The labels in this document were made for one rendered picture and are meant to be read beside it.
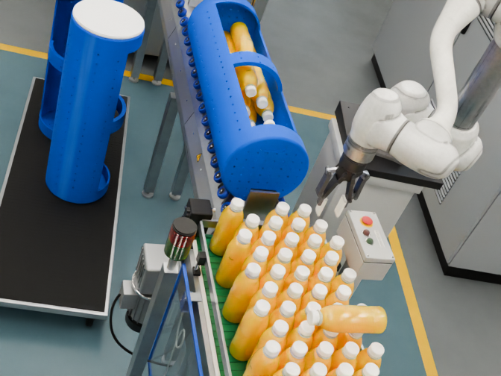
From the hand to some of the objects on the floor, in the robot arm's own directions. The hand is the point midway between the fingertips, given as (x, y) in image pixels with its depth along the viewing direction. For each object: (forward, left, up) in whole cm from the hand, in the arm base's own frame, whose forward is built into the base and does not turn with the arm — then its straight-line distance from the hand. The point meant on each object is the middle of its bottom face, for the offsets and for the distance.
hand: (330, 206), depth 214 cm
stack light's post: (+39, +43, -116) cm, 129 cm away
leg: (+75, -198, -135) cm, 252 cm away
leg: (+57, -101, -127) cm, 172 cm away
